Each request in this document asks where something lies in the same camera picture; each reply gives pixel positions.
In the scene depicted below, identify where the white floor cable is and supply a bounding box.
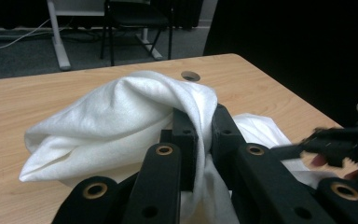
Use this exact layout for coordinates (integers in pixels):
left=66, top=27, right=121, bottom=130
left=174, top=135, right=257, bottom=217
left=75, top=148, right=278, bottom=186
left=0, top=18, right=52, bottom=51

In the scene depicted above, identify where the white skirt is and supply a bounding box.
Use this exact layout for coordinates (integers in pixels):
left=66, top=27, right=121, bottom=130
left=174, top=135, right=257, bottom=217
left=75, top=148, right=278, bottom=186
left=18, top=70, right=337, bottom=224

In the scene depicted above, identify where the white desk frame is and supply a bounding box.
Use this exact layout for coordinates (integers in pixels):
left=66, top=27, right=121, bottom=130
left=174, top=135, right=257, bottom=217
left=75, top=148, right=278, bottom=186
left=46, top=0, right=164, bottom=72

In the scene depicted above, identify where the grey table grommet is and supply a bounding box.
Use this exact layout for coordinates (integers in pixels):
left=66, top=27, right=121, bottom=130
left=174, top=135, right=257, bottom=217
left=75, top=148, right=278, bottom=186
left=180, top=70, right=201, bottom=83

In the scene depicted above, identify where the black curtain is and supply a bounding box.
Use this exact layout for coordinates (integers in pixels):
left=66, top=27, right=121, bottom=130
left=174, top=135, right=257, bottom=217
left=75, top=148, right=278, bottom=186
left=202, top=0, right=358, bottom=128

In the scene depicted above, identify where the black folding chair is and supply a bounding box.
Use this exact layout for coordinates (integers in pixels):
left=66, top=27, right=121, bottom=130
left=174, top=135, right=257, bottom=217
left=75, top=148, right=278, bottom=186
left=100, top=0, right=175, bottom=67

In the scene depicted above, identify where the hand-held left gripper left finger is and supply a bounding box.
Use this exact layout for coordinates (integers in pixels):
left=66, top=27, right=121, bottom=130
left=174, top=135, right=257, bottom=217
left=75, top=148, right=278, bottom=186
left=159, top=106, right=200, bottom=192

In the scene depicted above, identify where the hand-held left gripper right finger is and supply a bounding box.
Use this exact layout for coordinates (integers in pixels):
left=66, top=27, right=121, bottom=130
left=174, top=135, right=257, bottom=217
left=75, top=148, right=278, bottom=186
left=210, top=103, right=250, bottom=191

